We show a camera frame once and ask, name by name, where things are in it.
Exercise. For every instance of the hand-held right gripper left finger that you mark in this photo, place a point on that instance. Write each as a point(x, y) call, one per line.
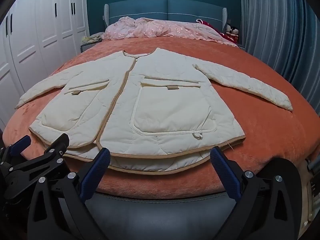
point(98, 170)

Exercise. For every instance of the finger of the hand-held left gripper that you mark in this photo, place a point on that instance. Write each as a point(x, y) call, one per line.
point(21, 142)
point(58, 143)

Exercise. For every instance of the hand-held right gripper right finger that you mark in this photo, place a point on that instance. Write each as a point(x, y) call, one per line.
point(225, 173)

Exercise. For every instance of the cream quilted jacket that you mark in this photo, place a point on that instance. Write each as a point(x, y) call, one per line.
point(160, 105)

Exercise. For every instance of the orange plush blanket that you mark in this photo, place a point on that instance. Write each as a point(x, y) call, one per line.
point(262, 130)

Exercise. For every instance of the dark bedside table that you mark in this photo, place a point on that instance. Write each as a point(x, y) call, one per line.
point(86, 46)

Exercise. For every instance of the white panelled wardrobe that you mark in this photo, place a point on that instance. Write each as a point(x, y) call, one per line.
point(37, 35)

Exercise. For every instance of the plush toy dolls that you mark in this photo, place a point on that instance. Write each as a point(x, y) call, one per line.
point(231, 31)

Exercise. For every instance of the red bag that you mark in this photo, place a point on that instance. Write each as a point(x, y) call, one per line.
point(204, 22)

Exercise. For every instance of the grey-blue curtain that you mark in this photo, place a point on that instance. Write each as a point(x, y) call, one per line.
point(280, 30)

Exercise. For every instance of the pink embroidered quilt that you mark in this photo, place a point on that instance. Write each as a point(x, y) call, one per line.
point(162, 28)

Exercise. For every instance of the blue upholstered headboard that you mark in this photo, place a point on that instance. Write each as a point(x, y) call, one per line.
point(150, 8)

